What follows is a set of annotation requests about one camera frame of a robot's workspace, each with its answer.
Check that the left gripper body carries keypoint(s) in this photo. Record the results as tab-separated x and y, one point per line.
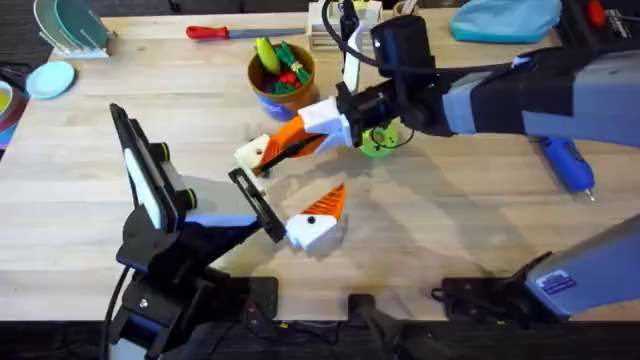
220	205

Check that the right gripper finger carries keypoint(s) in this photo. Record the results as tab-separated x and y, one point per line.
337	141
325	117

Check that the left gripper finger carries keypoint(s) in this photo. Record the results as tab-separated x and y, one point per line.
312	231
251	152

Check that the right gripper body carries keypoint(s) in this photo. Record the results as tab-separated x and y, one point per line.
370	107

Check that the orange ribbed wedge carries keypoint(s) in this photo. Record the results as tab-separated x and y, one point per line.
280	152

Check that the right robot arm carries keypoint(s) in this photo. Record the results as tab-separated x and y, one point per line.
590	100

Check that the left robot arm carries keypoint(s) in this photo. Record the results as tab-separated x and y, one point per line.
170	310

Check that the blue electric screwdriver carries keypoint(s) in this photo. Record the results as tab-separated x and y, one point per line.
567	162

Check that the brown tub with toys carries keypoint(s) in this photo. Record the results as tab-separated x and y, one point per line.
287	100

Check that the black upright right wrist plate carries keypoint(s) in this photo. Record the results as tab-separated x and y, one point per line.
353	60

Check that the black upright wrist plate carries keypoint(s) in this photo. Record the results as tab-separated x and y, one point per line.
145	175
353	60

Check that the black upright left wrist plate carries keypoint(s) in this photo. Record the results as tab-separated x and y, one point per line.
145	175

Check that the tan tape roll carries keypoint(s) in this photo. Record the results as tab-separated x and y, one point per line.
406	7

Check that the light blue soft bag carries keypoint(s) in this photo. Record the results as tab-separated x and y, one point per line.
505	20

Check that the white peg rack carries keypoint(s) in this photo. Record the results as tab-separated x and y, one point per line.
82	51

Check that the small light blue plate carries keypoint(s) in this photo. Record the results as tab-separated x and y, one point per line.
50	80

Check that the teal plate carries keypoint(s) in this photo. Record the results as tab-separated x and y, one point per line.
85	22

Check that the stacked coloured plates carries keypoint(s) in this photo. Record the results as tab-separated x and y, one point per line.
7	107

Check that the pale green plate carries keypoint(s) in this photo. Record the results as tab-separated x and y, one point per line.
46	22

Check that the black box with red knob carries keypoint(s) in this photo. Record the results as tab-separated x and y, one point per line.
610	25

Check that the black rail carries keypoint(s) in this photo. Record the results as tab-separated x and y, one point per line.
362	340

